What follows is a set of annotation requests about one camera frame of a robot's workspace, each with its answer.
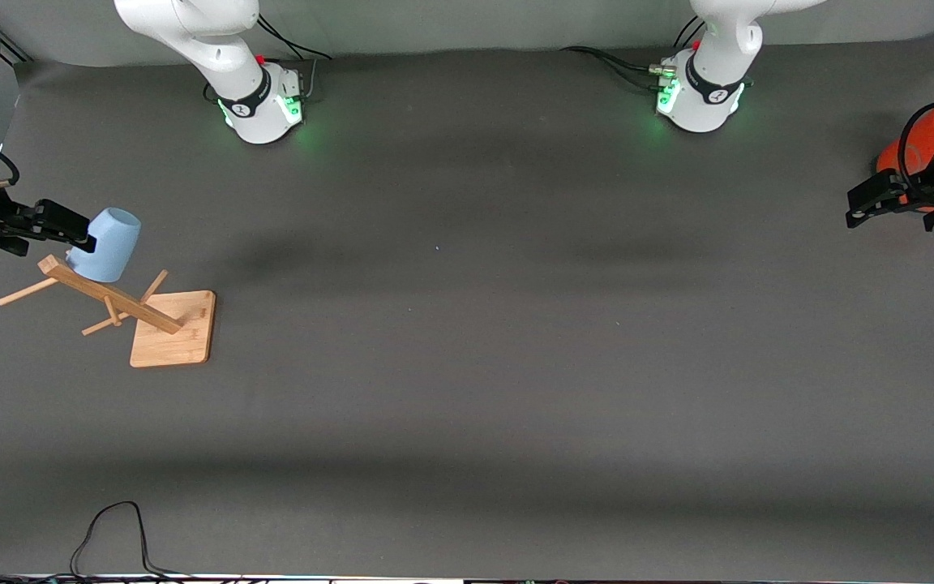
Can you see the dark grey table mat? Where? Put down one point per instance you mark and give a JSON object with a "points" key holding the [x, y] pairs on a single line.
{"points": [[467, 365]]}

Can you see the wooden cup rack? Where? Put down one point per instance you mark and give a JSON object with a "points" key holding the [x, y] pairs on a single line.
{"points": [[171, 332]]}

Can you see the orange plastic object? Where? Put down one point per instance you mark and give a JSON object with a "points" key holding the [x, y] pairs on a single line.
{"points": [[925, 142]]}

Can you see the light blue cup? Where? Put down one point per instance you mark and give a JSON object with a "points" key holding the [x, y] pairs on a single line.
{"points": [[110, 247]]}

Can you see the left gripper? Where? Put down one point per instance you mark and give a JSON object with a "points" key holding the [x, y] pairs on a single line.
{"points": [[927, 195]]}

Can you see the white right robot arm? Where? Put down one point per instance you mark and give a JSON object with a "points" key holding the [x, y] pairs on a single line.
{"points": [[216, 40]]}

